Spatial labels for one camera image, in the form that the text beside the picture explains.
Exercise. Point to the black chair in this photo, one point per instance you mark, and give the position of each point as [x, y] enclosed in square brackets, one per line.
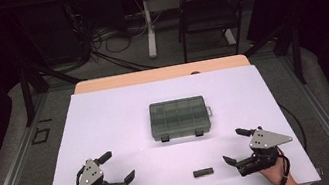
[207, 14]

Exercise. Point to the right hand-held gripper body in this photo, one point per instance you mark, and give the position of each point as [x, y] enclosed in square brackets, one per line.
[265, 160]

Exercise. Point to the black metal stand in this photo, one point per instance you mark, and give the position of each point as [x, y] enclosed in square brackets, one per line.
[27, 95]
[297, 56]

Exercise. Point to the small black bar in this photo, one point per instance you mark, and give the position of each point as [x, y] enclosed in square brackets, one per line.
[203, 172]

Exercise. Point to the light wooden table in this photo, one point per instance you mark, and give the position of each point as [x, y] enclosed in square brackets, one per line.
[149, 75]

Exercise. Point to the person's right hand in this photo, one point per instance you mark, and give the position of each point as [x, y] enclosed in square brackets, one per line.
[276, 175]

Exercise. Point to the white table board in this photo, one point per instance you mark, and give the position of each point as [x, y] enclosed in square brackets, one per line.
[108, 132]

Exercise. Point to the grey transparent plastic organizer box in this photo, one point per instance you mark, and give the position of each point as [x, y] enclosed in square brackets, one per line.
[178, 117]

